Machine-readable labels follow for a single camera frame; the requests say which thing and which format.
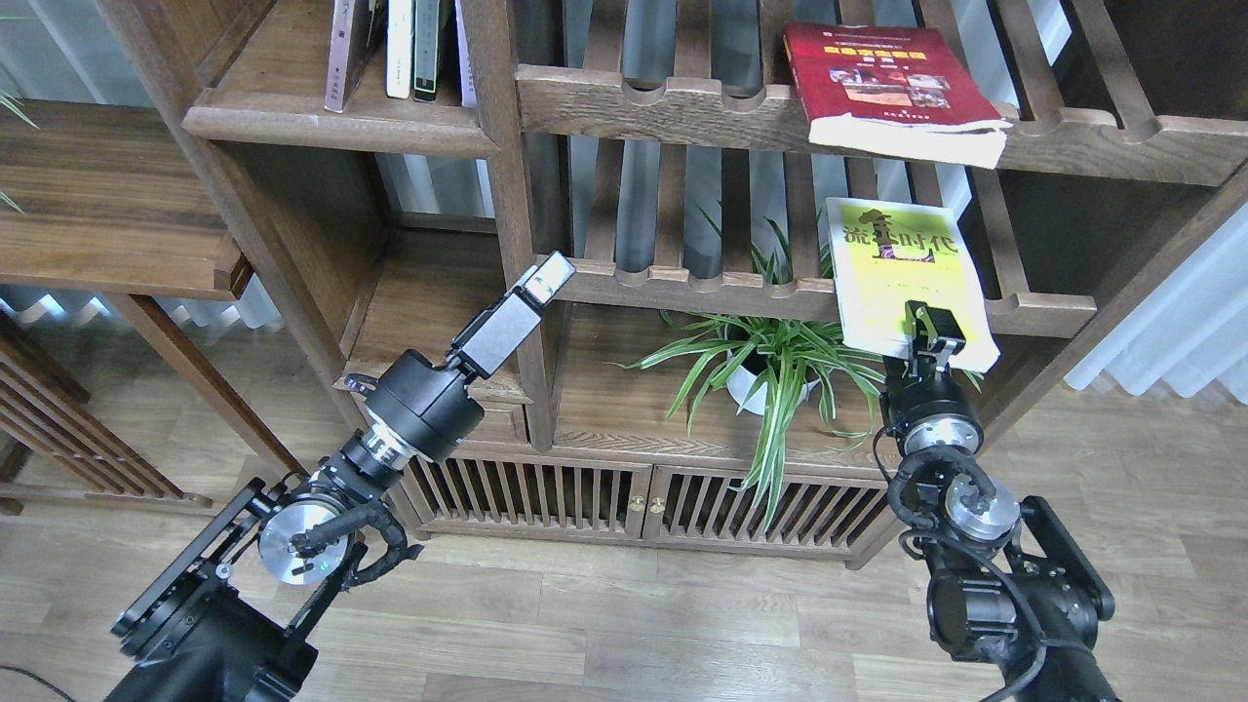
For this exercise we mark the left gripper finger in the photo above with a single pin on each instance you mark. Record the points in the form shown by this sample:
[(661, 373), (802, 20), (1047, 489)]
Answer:
[(544, 281)]

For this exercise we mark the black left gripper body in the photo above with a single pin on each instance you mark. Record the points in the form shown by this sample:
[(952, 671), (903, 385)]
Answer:
[(418, 408)]

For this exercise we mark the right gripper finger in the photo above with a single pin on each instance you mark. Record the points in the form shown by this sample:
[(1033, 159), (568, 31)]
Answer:
[(919, 321)]

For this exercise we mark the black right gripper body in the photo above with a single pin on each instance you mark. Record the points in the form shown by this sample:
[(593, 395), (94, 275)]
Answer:
[(922, 403)]

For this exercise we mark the yellow green book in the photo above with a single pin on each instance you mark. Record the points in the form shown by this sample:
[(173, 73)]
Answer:
[(888, 253)]

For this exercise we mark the maroon book white characters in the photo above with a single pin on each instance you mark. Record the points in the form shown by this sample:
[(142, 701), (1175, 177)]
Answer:
[(354, 29)]

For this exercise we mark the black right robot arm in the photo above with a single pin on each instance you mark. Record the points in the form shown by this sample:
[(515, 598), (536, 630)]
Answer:
[(1008, 585)]

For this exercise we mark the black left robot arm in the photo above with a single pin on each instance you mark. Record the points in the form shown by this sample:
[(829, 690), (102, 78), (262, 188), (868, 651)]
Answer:
[(230, 618)]

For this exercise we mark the red book on shelf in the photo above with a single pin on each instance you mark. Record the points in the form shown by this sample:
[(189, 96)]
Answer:
[(895, 91)]

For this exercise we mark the dark wooden bookshelf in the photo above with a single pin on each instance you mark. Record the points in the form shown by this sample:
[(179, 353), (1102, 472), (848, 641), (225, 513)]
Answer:
[(665, 151)]

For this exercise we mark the spider plant green leaves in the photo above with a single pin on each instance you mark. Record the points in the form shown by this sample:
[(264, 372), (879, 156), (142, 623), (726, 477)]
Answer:
[(805, 356)]

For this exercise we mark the white plant pot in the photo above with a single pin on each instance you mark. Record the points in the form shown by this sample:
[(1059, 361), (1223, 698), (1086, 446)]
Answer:
[(748, 385)]

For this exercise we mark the pale upright book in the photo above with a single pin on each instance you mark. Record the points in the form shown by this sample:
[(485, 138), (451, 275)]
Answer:
[(465, 69)]

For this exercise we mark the white curtain right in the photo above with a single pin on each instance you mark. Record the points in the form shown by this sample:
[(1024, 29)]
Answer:
[(1187, 335)]

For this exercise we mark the white upright book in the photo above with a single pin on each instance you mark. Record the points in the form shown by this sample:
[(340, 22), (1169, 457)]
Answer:
[(399, 48)]

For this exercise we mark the wooden side table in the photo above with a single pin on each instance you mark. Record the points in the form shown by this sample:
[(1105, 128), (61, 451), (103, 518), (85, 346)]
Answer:
[(103, 200)]

